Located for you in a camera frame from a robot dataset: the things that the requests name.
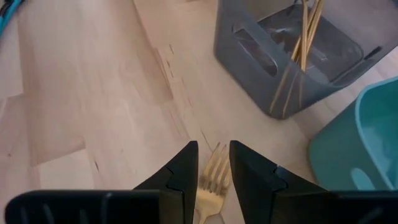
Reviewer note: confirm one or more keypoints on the yellow chopsticks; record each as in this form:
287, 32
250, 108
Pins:
312, 11

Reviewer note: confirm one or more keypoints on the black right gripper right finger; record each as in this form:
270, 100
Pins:
311, 208

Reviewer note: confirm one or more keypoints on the grey translucent plastic bin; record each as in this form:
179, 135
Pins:
245, 74

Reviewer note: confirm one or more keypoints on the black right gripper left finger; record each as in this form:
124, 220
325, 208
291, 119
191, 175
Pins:
93, 208

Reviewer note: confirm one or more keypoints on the teal plastic bin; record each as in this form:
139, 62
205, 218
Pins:
335, 155

